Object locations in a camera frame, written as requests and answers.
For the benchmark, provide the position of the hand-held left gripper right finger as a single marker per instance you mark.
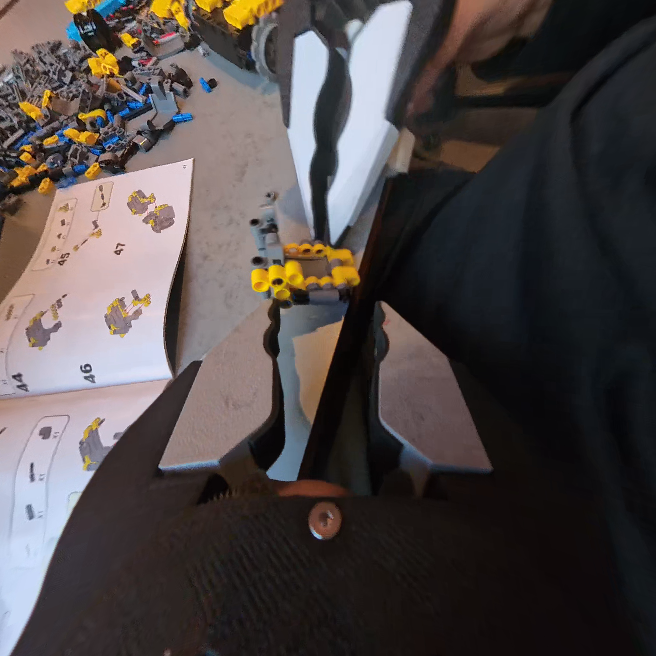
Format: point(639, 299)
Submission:
point(430, 410)

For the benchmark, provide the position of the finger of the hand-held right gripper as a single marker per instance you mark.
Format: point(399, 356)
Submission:
point(369, 102)
point(305, 87)

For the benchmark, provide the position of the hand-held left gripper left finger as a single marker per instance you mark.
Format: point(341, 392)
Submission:
point(220, 405)

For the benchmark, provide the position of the yellow five-hole brick beam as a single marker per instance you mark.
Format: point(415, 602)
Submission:
point(343, 276)
point(317, 250)

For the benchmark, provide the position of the grey yellow brick assembly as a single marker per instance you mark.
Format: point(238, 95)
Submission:
point(317, 269)

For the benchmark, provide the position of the person's right hand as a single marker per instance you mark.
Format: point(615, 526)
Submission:
point(481, 36)

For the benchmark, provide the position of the black office chair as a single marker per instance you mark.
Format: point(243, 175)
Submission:
point(512, 92)

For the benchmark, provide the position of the yellow black brick vehicle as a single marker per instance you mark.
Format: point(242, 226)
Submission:
point(225, 30)

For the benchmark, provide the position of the grey sloped brick piece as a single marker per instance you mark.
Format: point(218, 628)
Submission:
point(164, 102)

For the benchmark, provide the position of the person's dark clothing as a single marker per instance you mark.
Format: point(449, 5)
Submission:
point(538, 307)

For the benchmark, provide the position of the open instruction booklet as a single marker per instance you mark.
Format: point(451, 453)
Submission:
point(102, 282)

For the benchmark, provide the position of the blue brick panel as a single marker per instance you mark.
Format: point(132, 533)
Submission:
point(105, 7)

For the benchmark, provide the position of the black round part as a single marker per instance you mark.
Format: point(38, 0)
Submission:
point(95, 28)

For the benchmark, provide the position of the pile of loose brick pieces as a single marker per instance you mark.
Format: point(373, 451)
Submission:
point(61, 112)

